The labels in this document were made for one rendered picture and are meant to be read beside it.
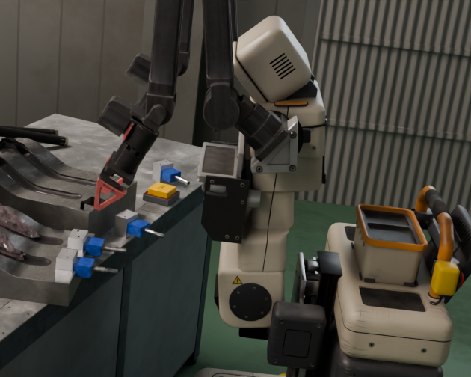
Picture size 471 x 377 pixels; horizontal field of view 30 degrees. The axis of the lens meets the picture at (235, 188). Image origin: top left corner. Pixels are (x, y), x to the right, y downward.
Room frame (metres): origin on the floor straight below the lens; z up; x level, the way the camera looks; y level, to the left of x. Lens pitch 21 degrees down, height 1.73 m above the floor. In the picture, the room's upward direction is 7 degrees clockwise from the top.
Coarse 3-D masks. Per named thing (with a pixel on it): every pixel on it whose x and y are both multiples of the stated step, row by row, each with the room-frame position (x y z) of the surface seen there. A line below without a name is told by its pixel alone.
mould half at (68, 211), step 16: (32, 144) 2.23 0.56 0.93; (16, 160) 2.12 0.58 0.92; (48, 160) 2.20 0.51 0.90; (0, 176) 2.02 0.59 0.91; (32, 176) 2.09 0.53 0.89; (48, 176) 2.13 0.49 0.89; (80, 176) 2.16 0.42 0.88; (96, 176) 2.17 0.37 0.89; (0, 192) 1.99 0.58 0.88; (16, 192) 1.99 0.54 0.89; (32, 192) 2.01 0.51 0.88; (80, 192) 2.03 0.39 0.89; (112, 192) 2.06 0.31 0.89; (128, 192) 2.11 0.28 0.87; (16, 208) 1.97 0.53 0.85; (32, 208) 1.96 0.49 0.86; (48, 208) 1.95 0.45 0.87; (64, 208) 1.93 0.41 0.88; (112, 208) 2.03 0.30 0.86; (128, 208) 2.12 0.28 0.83; (48, 224) 1.95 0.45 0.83; (64, 224) 1.93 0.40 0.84; (80, 224) 1.92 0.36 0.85; (96, 224) 1.95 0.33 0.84; (112, 224) 2.03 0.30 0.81
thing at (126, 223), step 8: (120, 216) 1.99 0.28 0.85; (128, 216) 2.00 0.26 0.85; (136, 216) 2.02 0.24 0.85; (120, 224) 1.99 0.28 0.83; (128, 224) 1.99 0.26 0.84; (136, 224) 1.98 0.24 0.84; (144, 224) 1.99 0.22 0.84; (120, 232) 1.99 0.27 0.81; (128, 232) 1.98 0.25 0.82; (136, 232) 1.97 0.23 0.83; (144, 232) 1.98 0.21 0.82; (152, 232) 1.97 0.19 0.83
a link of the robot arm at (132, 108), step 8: (112, 96) 1.77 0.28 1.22; (112, 104) 1.74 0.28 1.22; (120, 104) 1.74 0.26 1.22; (128, 104) 1.76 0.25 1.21; (104, 112) 1.73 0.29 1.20; (112, 112) 1.74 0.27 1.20; (120, 112) 1.74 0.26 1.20; (128, 112) 1.74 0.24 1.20; (136, 112) 1.74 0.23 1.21; (144, 112) 1.77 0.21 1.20; (152, 112) 1.71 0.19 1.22; (160, 112) 1.71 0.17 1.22; (104, 120) 1.73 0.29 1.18; (112, 120) 1.73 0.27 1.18; (120, 120) 1.73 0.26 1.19; (128, 120) 1.74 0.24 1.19; (144, 120) 1.72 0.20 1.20; (152, 120) 1.71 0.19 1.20; (160, 120) 1.71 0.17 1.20; (112, 128) 1.73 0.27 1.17; (120, 128) 1.73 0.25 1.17; (152, 128) 1.72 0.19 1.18
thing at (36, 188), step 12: (0, 144) 2.16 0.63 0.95; (12, 144) 2.17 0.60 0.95; (24, 144) 2.20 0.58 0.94; (24, 156) 2.15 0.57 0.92; (36, 156) 2.18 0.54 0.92; (0, 168) 2.05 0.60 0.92; (12, 168) 2.08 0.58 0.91; (48, 168) 2.16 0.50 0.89; (24, 180) 2.06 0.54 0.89; (72, 180) 2.13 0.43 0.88; (84, 180) 2.13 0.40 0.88; (48, 192) 2.03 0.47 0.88; (60, 192) 2.03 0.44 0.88
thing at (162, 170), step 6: (156, 162) 2.42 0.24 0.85; (162, 162) 2.42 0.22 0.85; (168, 162) 2.43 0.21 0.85; (156, 168) 2.41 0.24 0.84; (162, 168) 2.40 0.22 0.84; (168, 168) 2.42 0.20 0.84; (156, 174) 2.41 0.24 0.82; (162, 174) 2.39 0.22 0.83; (168, 174) 2.38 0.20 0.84; (174, 174) 2.38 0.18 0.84; (180, 174) 2.40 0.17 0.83; (156, 180) 2.40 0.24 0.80; (162, 180) 2.40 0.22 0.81; (168, 180) 2.38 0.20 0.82; (174, 180) 2.38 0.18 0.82; (180, 180) 2.37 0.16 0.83; (186, 180) 2.36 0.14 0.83
